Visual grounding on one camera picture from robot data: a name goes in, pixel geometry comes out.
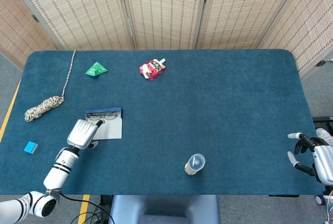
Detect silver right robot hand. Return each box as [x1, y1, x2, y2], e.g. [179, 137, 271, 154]
[287, 132, 333, 186]

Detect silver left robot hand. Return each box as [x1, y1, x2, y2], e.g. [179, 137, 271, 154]
[67, 118, 104, 150]

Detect navy blue glasses case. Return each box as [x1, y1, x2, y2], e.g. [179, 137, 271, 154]
[85, 107, 123, 140]

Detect black framed eyeglasses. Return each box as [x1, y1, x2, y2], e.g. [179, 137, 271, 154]
[86, 112, 118, 121]

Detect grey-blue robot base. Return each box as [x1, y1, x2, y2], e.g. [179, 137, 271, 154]
[108, 194, 221, 224]

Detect black stand base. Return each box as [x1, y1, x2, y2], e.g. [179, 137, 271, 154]
[312, 116, 333, 131]

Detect small blue sponge block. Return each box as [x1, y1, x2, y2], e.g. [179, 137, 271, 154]
[23, 141, 39, 154]

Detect green triangular snack packet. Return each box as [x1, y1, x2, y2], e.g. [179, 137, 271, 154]
[85, 61, 109, 77]

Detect red spouted drink pouch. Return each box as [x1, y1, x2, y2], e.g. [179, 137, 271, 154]
[138, 58, 167, 82]

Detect blue felt table cover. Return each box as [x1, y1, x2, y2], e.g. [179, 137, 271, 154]
[0, 49, 325, 196]

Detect woven bamboo folding screen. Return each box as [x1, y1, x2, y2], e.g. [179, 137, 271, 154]
[0, 0, 333, 80]

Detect coloured wire bundle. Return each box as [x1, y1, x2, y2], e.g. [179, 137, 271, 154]
[325, 186, 333, 224]

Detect beige braided rope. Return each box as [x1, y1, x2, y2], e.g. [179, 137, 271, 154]
[24, 49, 77, 123]

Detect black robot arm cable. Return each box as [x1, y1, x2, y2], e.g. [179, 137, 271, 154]
[58, 192, 115, 224]

